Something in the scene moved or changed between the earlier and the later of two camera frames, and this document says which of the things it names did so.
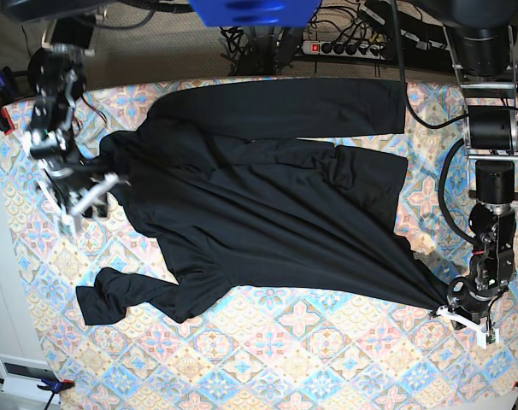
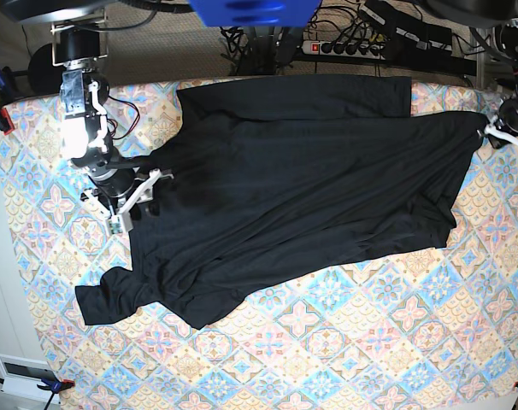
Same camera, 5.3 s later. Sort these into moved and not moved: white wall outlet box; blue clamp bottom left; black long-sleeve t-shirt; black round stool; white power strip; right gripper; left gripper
Moved: left gripper; black long-sleeve t-shirt; right gripper
Not moved: white power strip; blue clamp bottom left; white wall outlet box; black round stool
